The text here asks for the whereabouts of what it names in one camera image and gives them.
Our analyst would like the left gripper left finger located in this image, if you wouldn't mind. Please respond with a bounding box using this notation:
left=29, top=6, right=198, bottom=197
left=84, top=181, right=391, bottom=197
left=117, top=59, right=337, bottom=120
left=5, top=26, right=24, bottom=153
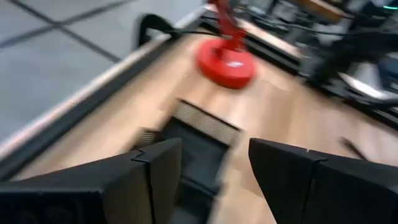
left=0, top=138, right=183, bottom=224

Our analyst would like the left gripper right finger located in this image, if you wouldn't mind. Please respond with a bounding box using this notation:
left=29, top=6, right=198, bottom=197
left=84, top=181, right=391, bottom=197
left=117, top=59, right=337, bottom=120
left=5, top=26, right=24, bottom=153
left=248, top=138, right=398, bottom=224

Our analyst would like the black mesh desk organizer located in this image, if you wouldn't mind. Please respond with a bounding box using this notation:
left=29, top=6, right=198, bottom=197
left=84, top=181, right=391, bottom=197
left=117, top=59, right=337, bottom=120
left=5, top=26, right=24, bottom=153
left=135, top=98, right=243, bottom=224

